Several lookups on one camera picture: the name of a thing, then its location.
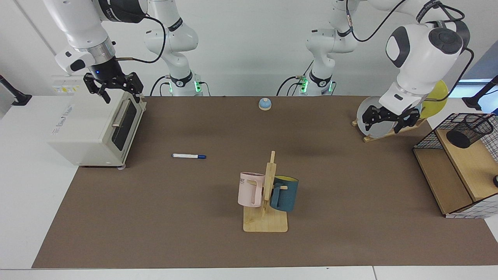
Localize black mesh pen holder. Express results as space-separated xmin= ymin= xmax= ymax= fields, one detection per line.
xmin=446 ymin=114 xmax=494 ymax=149

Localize grey plate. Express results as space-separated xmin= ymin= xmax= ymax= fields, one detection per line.
xmin=357 ymin=96 xmax=398 ymax=139

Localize wooden plate rack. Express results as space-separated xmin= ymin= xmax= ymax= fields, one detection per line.
xmin=352 ymin=118 xmax=427 ymax=143

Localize light blue plate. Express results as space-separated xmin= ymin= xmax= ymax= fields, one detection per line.
xmin=403 ymin=103 xmax=423 ymax=124

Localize pale toaster oven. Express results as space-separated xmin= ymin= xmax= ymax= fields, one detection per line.
xmin=47 ymin=89 xmax=147 ymax=170

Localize white power strip box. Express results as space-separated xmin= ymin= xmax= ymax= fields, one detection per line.
xmin=52 ymin=75 xmax=85 ymax=96

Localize yellow plate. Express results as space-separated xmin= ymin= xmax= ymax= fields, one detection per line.
xmin=419 ymin=80 xmax=449 ymax=119

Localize teal cup with yellow inside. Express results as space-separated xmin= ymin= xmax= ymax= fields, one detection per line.
xmin=270 ymin=176 xmax=299 ymax=212

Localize brown table cloth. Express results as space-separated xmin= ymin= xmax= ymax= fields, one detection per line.
xmin=32 ymin=96 xmax=498 ymax=269

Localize pink cup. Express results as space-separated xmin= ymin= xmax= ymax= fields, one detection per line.
xmin=238 ymin=172 xmax=266 ymax=208

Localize wooden cup stand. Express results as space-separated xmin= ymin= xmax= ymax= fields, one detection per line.
xmin=243 ymin=151 xmax=289 ymax=233

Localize black base cables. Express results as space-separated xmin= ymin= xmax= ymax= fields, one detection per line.
xmin=150 ymin=75 xmax=211 ymax=97
xmin=276 ymin=60 xmax=337 ymax=97

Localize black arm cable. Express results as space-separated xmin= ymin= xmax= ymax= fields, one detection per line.
xmin=102 ymin=14 xmax=168 ymax=64
xmin=345 ymin=0 xmax=475 ymax=102

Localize wire basket with wooden floor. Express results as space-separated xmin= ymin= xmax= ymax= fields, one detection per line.
xmin=413 ymin=113 xmax=498 ymax=219

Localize black camera stand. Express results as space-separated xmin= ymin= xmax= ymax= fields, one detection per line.
xmin=462 ymin=75 xmax=498 ymax=113
xmin=0 ymin=75 xmax=32 ymax=106

